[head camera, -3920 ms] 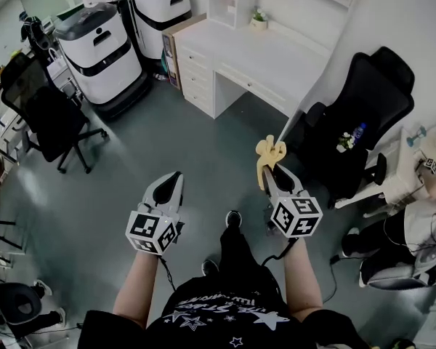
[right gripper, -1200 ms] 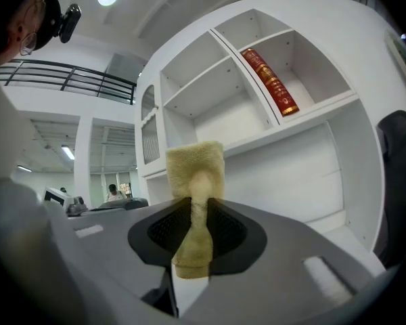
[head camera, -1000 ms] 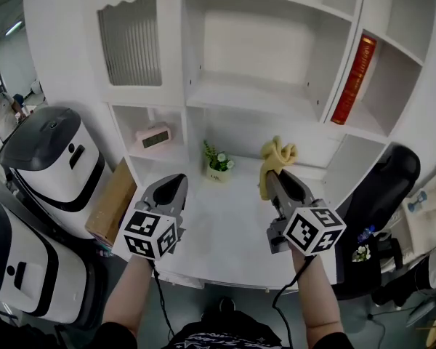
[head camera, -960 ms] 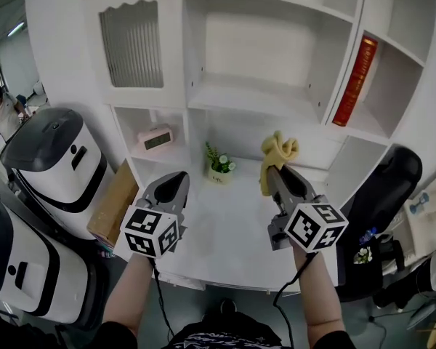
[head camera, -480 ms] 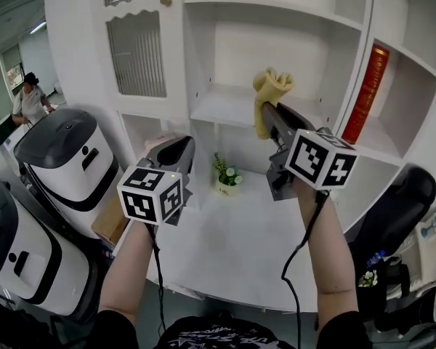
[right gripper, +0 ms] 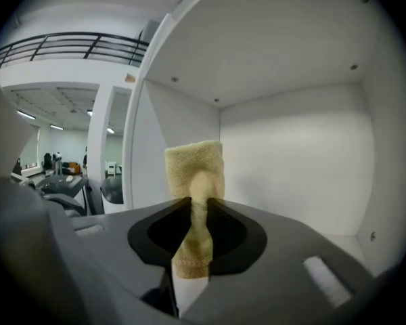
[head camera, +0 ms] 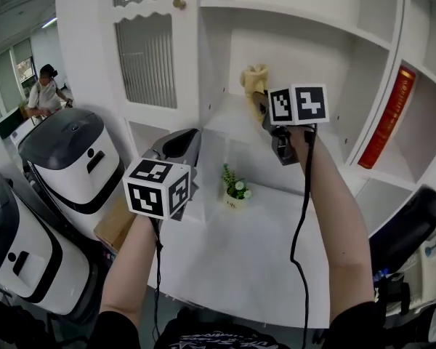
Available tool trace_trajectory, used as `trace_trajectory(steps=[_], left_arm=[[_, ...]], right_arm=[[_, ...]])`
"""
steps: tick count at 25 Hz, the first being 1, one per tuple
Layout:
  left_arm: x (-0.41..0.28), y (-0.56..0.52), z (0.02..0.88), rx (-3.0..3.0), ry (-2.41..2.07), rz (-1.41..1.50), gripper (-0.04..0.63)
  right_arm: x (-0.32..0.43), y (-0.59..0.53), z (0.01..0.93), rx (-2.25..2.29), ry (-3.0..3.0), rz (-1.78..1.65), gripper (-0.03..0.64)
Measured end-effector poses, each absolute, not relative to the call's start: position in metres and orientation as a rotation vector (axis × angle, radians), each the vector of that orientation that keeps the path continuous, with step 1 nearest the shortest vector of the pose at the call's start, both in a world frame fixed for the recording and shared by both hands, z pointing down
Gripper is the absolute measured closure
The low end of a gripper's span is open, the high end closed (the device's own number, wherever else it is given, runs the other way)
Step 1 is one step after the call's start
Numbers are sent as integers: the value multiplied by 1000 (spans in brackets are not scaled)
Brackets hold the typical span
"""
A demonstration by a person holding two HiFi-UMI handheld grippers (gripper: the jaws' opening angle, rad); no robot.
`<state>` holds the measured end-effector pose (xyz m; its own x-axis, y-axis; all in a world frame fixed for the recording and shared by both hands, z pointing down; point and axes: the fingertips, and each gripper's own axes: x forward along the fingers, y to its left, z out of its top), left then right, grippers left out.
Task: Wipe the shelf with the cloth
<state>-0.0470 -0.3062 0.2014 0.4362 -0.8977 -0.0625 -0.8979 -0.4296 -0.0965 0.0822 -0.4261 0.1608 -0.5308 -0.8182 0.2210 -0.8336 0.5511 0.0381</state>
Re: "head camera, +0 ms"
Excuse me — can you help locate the brown cardboard box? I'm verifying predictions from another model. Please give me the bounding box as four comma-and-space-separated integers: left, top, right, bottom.
93, 196, 137, 254

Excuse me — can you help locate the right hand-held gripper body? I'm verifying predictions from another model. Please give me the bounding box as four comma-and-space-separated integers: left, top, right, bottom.
263, 84, 330, 167

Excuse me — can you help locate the white and black robot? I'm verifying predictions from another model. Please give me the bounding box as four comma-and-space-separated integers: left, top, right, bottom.
0, 172, 99, 316
17, 107, 126, 239

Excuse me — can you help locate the person's right forearm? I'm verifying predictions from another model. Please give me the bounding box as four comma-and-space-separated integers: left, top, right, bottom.
294, 124, 375, 319

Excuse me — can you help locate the person's left forearm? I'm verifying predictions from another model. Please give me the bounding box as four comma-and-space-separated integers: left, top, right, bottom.
100, 214, 161, 326

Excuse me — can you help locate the red book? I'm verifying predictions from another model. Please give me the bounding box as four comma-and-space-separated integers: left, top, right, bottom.
358, 65, 417, 169

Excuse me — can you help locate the black high-back office chair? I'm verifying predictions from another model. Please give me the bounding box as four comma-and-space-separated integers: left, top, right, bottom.
368, 184, 436, 316

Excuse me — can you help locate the white ribbed glass cabinet door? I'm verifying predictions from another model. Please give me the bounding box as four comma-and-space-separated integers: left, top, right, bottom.
108, 0, 201, 130

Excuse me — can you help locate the white desk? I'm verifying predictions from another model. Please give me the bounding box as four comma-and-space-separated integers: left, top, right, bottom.
145, 178, 370, 329

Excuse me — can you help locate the small green potted plant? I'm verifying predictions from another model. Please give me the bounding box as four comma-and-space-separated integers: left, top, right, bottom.
220, 163, 252, 210

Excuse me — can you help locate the yellow cloth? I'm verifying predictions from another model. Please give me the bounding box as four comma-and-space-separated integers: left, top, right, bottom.
239, 63, 270, 125

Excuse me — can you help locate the person's black star t-shirt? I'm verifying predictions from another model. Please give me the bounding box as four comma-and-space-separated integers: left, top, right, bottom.
94, 300, 386, 349

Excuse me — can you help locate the white shelf cabinet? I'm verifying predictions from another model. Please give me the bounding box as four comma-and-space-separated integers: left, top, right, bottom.
125, 0, 436, 232

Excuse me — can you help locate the white dressing table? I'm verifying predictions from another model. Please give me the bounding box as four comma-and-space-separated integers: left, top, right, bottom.
410, 227, 436, 305

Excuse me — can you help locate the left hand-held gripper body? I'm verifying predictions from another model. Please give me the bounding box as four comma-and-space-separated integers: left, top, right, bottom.
122, 147, 201, 222

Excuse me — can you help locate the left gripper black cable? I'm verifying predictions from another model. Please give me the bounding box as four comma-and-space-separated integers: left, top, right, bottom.
150, 216, 164, 341

